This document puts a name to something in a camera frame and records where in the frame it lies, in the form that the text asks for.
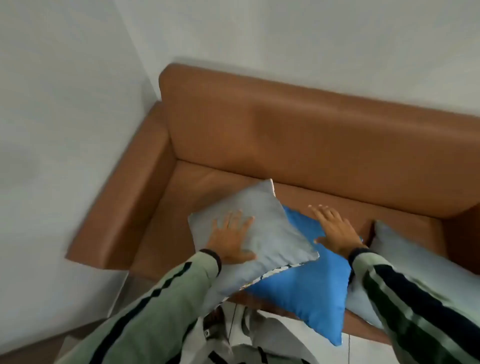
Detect blue cushion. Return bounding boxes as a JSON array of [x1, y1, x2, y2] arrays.
[[244, 205, 364, 346]]

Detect person's right hand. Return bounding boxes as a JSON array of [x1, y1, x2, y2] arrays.
[[308, 205, 370, 260]]

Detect person's right forearm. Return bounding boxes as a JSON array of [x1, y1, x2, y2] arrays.
[[348, 247, 480, 364]]

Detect grey cushion with patterned back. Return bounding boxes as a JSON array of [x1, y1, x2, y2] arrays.
[[187, 179, 320, 317]]

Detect brown leather sofa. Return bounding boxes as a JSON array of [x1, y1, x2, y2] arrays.
[[65, 63, 480, 346]]

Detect pale blue-grey cushion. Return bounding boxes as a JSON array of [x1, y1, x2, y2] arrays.
[[345, 220, 480, 331]]

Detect person's left hand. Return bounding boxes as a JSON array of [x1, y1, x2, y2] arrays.
[[205, 211, 257, 265]]

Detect person's left forearm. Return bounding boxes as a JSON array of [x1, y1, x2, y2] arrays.
[[56, 248, 223, 364]]

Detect person's white striped trousers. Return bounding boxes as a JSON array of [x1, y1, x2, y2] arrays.
[[180, 300, 319, 364]]

